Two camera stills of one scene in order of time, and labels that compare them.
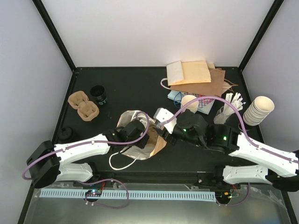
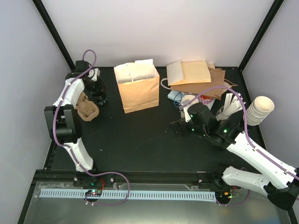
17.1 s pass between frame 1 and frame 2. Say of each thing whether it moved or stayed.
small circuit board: stayed
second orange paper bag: stayed
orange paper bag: moved
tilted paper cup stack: stayed
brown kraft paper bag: stayed
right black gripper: moved
